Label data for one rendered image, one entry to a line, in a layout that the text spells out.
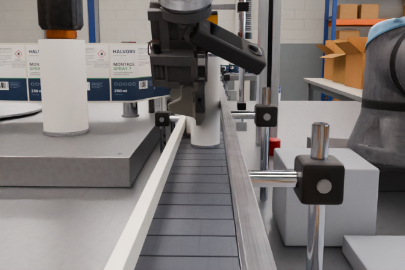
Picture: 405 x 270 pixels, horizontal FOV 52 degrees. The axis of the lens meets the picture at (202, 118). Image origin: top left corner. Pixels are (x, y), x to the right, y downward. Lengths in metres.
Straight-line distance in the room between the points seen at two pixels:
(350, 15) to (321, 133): 7.72
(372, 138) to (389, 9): 8.33
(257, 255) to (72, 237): 0.37
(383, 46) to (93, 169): 0.50
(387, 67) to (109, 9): 8.19
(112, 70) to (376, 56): 0.62
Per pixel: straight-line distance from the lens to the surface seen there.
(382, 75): 0.73
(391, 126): 0.73
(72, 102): 0.85
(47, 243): 0.52
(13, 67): 1.14
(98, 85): 1.07
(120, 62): 1.06
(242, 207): 0.23
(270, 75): 0.95
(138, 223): 0.33
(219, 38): 0.59
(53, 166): 0.71
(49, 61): 0.85
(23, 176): 0.73
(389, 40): 0.73
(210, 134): 0.71
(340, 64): 3.74
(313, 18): 8.62
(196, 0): 0.55
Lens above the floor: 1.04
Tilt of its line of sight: 9 degrees down
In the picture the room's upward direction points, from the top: straight up
